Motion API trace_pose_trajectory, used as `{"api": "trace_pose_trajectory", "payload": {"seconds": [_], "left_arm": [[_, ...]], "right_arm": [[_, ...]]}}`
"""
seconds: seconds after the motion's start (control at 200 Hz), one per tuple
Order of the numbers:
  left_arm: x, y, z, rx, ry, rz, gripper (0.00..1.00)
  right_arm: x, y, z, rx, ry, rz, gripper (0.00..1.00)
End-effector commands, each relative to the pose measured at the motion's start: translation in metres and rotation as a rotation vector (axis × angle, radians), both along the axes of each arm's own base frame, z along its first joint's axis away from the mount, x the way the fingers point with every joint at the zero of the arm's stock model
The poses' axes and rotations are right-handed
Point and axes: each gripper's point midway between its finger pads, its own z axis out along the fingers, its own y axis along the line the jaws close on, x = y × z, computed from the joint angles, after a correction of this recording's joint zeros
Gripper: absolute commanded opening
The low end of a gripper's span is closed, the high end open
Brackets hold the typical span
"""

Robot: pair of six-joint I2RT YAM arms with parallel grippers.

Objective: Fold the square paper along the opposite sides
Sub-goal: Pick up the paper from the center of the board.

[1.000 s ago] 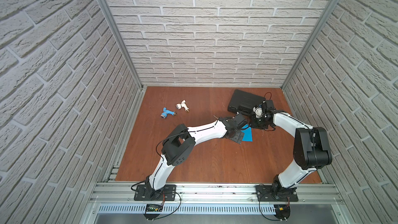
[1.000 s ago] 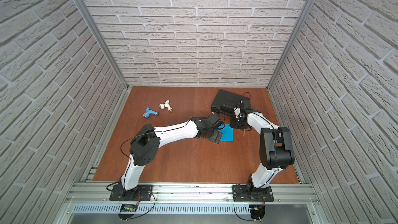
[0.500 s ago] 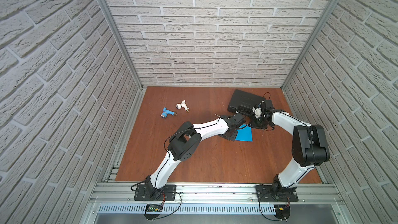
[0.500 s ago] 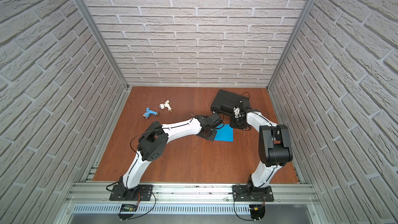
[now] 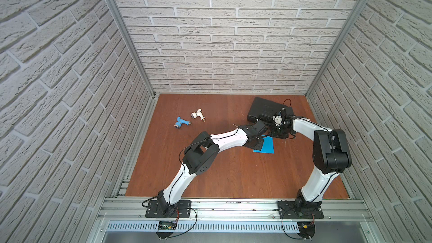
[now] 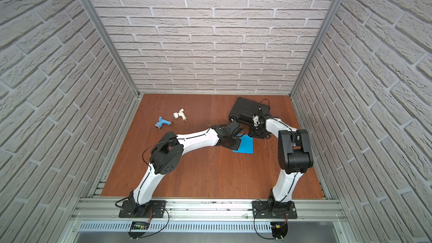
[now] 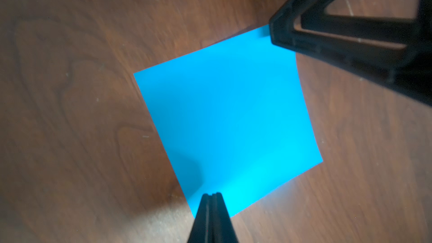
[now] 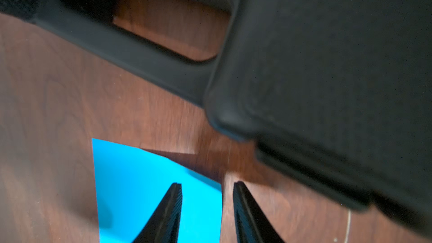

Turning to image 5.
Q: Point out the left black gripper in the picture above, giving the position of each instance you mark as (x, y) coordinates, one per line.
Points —
(258, 140)

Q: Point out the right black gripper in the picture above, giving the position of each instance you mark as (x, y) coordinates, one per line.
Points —
(279, 130)

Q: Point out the blue square paper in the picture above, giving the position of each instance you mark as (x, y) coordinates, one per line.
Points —
(268, 146)

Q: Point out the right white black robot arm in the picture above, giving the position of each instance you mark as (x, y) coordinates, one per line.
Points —
(330, 155)

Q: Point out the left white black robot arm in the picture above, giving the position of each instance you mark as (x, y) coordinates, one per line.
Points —
(200, 155)

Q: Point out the black plastic case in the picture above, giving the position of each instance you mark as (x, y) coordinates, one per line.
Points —
(262, 109)

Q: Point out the white plastic tap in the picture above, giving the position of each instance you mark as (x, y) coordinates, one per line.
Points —
(198, 114)

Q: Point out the blue plastic tap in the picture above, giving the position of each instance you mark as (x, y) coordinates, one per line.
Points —
(180, 122)

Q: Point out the right small connector board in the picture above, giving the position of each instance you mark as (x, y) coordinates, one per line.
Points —
(306, 230)

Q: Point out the left small circuit board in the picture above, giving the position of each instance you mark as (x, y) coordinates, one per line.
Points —
(166, 226)

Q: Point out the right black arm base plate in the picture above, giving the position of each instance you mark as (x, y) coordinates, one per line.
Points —
(300, 210)

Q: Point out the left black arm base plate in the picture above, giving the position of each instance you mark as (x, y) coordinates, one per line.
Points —
(182, 210)

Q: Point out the aluminium front rail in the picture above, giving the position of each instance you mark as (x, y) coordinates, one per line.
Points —
(132, 209)

